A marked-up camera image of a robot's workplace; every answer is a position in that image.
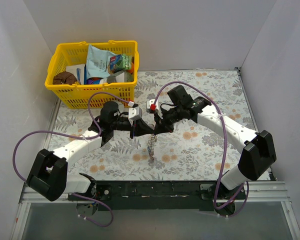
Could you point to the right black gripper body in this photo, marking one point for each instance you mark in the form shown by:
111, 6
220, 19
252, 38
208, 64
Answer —
161, 121

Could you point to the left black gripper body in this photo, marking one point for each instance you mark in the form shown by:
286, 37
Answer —
134, 127

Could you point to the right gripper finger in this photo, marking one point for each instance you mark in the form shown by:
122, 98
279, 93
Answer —
159, 126
168, 129

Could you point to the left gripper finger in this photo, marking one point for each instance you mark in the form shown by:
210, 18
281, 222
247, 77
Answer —
137, 131
140, 122

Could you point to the silver disc keyring organiser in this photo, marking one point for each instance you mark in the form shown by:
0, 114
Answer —
151, 145

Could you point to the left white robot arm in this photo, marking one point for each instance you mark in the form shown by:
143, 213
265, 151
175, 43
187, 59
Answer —
49, 173

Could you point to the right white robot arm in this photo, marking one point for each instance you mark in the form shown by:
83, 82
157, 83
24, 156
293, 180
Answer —
256, 148

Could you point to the orange item in basket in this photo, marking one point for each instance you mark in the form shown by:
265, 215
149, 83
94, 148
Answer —
131, 70

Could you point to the blue green carton box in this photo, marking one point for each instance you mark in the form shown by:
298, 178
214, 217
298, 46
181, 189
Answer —
120, 62

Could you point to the light blue chips bag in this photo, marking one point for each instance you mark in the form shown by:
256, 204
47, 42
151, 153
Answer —
97, 62

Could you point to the white blue paper box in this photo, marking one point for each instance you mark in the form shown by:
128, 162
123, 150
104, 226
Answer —
79, 71

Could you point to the yellow plastic basket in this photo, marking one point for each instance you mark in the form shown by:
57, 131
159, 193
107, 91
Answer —
81, 96

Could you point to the brown round pouch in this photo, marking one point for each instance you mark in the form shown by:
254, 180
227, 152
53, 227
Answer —
64, 78

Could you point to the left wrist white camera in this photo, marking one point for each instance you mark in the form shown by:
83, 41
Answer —
134, 111

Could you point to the wrist white camera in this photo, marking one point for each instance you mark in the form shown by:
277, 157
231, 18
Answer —
134, 111
153, 107

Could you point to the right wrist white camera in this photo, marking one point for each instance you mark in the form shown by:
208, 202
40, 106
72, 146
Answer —
153, 107

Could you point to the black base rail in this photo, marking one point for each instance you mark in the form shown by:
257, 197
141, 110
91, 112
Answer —
152, 195

